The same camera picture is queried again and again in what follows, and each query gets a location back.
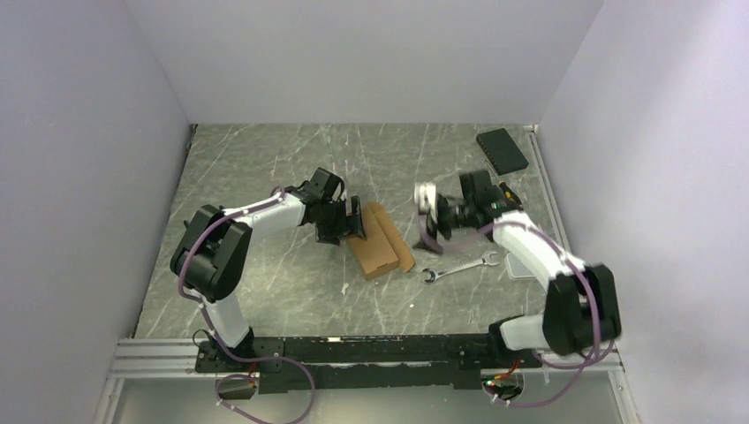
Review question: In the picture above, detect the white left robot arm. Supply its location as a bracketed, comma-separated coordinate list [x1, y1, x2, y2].
[170, 168, 367, 371]

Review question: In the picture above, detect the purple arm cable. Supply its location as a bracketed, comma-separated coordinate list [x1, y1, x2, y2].
[176, 185, 317, 424]
[416, 204, 617, 410]

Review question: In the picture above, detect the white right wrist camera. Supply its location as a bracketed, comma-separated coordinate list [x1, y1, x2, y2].
[413, 183, 437, 216]

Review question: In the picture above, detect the brown cardboard paper box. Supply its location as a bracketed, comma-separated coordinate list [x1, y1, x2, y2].
[347, 201, 416, 281]

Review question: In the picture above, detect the silver combination wrench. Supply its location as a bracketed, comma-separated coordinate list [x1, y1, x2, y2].
[422, 251, 501, 284]

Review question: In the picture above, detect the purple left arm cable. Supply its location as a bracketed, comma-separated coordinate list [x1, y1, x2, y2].
[176, 185, 317, 424]

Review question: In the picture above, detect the aluminium frame rail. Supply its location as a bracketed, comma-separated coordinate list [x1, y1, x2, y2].
[95, 335, 639, 423]

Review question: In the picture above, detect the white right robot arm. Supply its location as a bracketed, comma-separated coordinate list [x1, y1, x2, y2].
[413, 170, 622, 367]

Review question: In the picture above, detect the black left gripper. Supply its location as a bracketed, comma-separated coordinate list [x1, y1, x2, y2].
[315, 196, 365, 246]

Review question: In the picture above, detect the clear plastic lid case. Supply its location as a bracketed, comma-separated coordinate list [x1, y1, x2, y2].
[505, 253, 533, 279]

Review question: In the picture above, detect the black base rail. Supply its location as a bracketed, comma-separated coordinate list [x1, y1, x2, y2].
[195, 333, 540, 394]

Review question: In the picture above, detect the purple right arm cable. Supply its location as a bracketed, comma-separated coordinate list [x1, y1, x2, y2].
[416, 204, 617, 410]

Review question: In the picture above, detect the black flat box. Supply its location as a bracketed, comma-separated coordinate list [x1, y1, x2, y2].
[475, 128, 529, 176]

